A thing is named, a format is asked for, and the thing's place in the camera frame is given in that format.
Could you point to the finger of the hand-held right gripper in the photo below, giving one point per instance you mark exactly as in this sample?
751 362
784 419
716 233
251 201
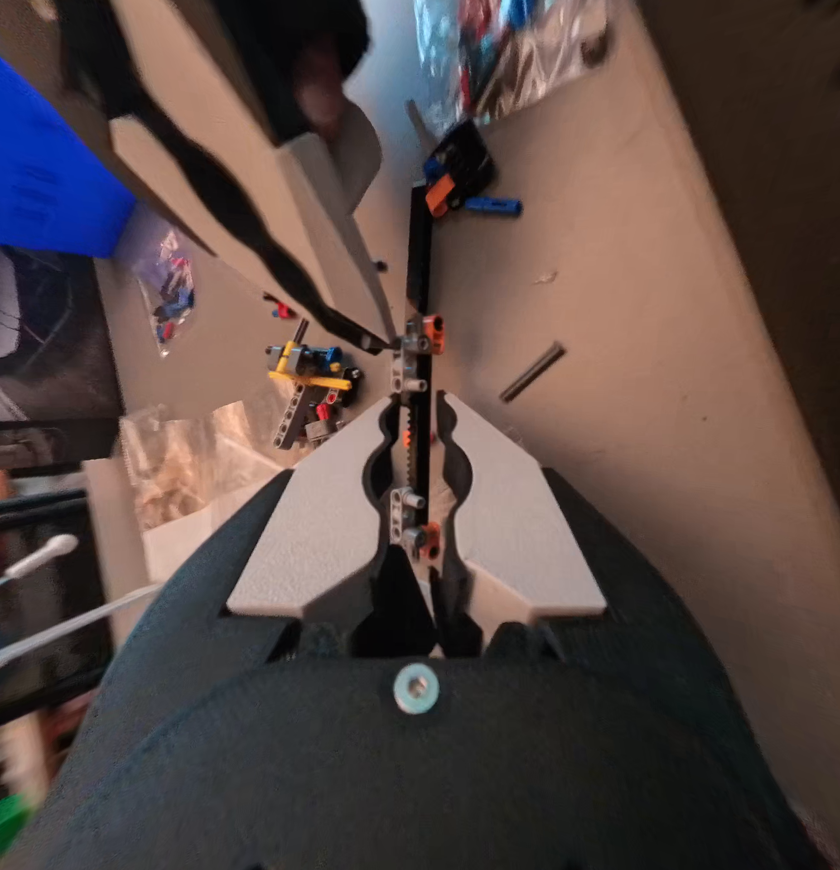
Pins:
138 146
202 88

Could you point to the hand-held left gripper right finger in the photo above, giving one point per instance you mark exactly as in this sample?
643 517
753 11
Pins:
522 530

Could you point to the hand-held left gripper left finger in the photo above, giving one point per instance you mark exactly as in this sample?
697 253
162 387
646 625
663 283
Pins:
311 523

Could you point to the black lego rack assembly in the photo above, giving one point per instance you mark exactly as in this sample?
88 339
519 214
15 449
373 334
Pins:
424 408

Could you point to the yellow lego assembly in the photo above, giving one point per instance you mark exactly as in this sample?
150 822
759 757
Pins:
304 370

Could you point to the small clear bag lego pieces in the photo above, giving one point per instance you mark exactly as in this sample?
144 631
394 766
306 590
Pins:
172 299

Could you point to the dark lego axle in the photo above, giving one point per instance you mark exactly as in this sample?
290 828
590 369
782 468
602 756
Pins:
532 372

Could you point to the lego set box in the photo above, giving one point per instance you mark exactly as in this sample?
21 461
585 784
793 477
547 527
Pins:
46 326

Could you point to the small red lego piece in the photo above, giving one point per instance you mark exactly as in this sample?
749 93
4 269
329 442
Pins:
282 311

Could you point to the black orange blue lego subassembly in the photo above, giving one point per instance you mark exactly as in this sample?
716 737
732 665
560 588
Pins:
464 160

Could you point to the large clear bag lego pieces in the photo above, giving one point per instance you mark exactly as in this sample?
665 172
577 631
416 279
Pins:
501 41

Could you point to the long black lego beam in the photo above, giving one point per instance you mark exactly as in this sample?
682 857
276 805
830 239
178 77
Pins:
420 251

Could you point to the small dark grey lego piece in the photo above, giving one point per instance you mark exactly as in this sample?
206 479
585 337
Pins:
595 51

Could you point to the blue plastic bin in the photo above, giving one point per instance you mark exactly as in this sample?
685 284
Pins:
39 177

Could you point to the empty clear plastic bags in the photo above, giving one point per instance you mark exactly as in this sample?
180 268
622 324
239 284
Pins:
189 462

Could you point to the green object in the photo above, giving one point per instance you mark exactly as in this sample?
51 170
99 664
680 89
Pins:
5 826

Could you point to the white slotted bracket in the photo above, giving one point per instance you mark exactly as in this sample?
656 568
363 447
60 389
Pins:
87 618

